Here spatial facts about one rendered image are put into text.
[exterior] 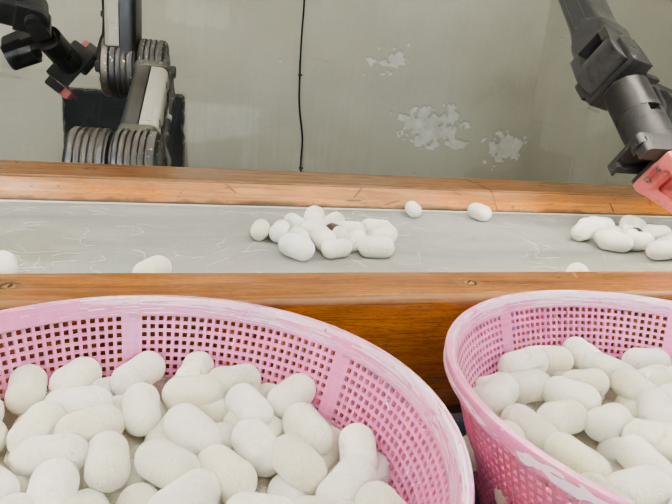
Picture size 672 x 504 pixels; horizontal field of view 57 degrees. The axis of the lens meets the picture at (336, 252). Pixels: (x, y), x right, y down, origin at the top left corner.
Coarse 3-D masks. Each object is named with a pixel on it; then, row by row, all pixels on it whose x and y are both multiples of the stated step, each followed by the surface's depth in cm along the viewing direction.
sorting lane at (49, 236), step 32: (0, 224) 57; (32, 224) 58; (64, 224) 59; (96, 224) 60; (128, 224) 61; (160, 224) 62; (192, 224) 63; (224, 224) 64; (416, 224) 71; (448, 224) 72; (480, 224) 74; (512, 224) 75; (544, 224) 77; (32, 256) 50; (64, 256) 50; (96, 256) 51; (128, 256) 52; (192, 256) 53; (224, 256) 54; (256, 256) 54; (320, 256) 56; (352, 256) 57; (416, 256) 59; (448, 256) 60; (480, 256) 60; (512, 256) 61; (544, 256) 62; (576, 256) 63; (608, 256) 64; (640, 256) 66
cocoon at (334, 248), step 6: (330, 240) 55; (336, 240) 55; (342, 240) 56; (348, 240) 56; (324, 246) 55; (330, 246) 55; (336, 246) 55; (342, 246) 55; (348, 246) 56; (324, 252) 55; (330, 252) 55; (336, 252) 55; (342, 252) 55; (348, 252) 56; (330, 258) 55
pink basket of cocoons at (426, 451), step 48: (96, 336) 35; (144, 336) 36; (240, 336) 36; (288, 336) 35; (336, 336) 33; (48, 384) 33; (336, 384) 33; (384, 384) 30; (384, 432) 30; (432, 432) 26; (432, 480) 25
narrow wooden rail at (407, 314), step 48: (0, 288) 36; (48, 288) 37; (96, 288) 38; (144, 288) 38; (192, 288) 39; (240, 288) 40; (288, 288) 40; (336, 288) 41; (384, 288) 42; (432, 288) 43; (480, 288) 44; (528, 288) 44; (576, 288) 45; (624, 288) 46; (0, 336) 35; (48, 336) 36; (192, 336) 38; (384, 336) 41; (432, 336) 42; (0, 384) 36; (432, 384) 43
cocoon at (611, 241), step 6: (600, 234) 67; (606, 234) 66; (612, 234) 66; (618, 234) 66; (624, 234) 66; (600, 240) 66; (606, 240) 66; (612, 240) 66; (618, 240) 65; (624, 240) 65; (630, 240) 65; (600, 246) 67; (606, 246) 66; (612, 246) 66; (618, 246) 66; (624, 246) 65; (630, 246) 65
